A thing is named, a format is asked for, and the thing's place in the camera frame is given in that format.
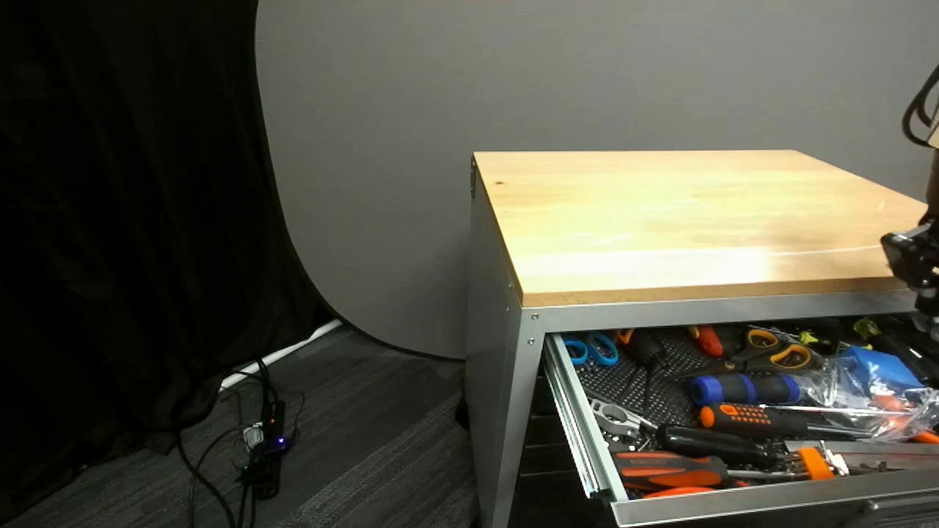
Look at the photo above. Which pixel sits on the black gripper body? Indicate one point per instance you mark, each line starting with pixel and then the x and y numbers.
pixel 916 257

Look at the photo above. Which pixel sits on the orange black long screwdriver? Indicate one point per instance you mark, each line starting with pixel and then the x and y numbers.
pixel 748 417

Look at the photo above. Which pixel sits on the grey tool cabinet wooden top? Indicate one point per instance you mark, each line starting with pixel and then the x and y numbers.
pixel 675 210

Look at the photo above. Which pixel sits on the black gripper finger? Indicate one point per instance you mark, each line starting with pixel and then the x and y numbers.
pixel 927 311

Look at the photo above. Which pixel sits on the orange black thick screwdriver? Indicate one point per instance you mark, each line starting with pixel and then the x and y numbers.
pixel 673 469

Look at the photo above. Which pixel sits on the silver metal wrench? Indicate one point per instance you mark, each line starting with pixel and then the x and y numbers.
pixel 619 417

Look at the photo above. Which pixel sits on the grey metal tool drawer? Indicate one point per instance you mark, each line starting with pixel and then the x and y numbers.
pixel 588 430

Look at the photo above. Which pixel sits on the clear plastic bag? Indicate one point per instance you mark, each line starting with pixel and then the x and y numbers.
pixel 876 406

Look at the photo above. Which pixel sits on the black orange small screwdriver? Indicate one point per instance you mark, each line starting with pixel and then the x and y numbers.
pixel 643 351

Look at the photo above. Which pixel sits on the black adapter with blue light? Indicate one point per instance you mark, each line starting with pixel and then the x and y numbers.
pixel 270 442

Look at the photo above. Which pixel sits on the orange utility knife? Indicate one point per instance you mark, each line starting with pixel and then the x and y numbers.
pixel 814 462

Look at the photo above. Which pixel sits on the black curtain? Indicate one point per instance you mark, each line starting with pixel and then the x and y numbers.
pixel 117 245

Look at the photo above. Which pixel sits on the blue box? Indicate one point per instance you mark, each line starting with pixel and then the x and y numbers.
pixel 879 367

